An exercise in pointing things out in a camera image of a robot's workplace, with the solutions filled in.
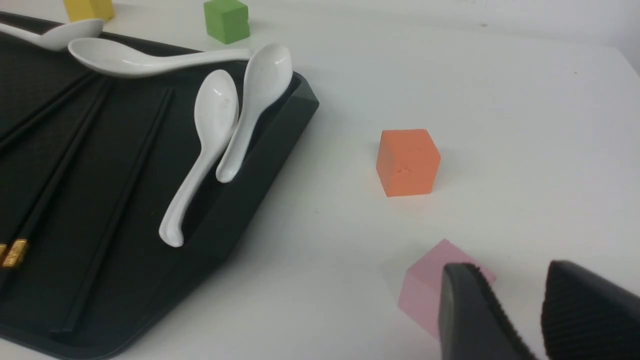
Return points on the orange cube block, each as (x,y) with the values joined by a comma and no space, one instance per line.
(407,162)

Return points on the black plastic tray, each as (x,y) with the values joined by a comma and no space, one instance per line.
(89,165)

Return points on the black chopstick gold band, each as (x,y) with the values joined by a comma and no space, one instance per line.
(17,246)
(29,154)

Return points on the yellow cube block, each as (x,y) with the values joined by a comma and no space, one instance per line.
(78,10)

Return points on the white ceramic spoon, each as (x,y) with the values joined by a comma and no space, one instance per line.
(112,58)
(267,76)
(57,38)
(216,111)

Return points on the pink cube block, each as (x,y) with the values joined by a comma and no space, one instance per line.
(420,293)

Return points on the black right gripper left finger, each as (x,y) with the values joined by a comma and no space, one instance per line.
(471,321)

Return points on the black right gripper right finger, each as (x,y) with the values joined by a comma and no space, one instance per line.
(586,317)

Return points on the green cube block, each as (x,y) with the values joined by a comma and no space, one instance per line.
(227,21)

